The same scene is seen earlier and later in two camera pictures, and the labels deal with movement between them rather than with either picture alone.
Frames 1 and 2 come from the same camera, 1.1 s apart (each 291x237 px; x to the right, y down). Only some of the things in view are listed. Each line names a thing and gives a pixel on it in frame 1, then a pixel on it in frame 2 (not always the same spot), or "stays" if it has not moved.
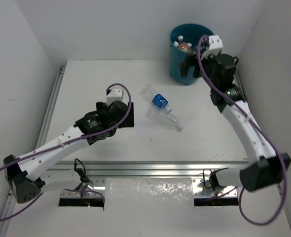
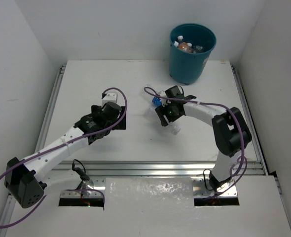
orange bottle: x=186 y=47 stays
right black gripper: x=190 y=60 to x=161 y=112
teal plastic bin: x=185 y=39 stays
